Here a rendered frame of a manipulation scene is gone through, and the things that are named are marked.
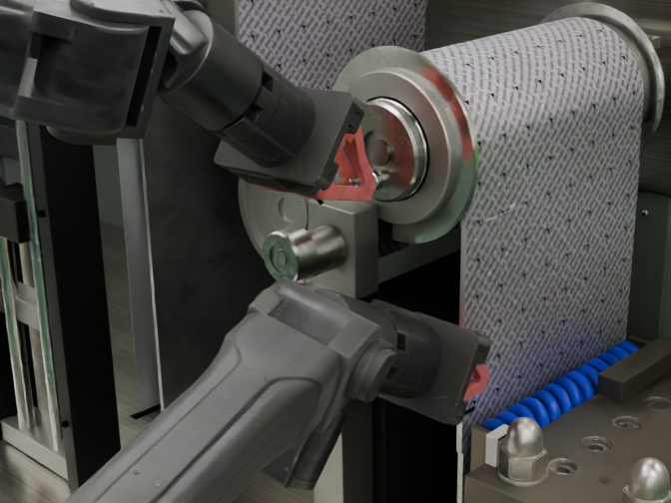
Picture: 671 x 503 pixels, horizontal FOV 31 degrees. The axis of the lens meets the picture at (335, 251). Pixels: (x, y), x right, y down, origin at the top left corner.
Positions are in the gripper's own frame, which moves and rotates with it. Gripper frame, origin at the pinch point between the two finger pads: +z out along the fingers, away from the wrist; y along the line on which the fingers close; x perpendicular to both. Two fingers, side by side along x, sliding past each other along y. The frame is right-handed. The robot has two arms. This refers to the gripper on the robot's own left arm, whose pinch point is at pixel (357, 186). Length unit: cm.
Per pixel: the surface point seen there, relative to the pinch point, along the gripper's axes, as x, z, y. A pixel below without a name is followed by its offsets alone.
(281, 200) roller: -0.6, 5.9, -12.8
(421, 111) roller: 6.1, -0.8, 3.6
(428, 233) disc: -0.7, 5.6, 3.3
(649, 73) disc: 21.1, 20.2, 6.8
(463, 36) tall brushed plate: 26.4, 26.3, -19.0
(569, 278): 2.5, 21.2, 6.2
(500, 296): -2.3, 13.0, 6.1
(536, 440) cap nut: -11.8, 12.8, 13.6
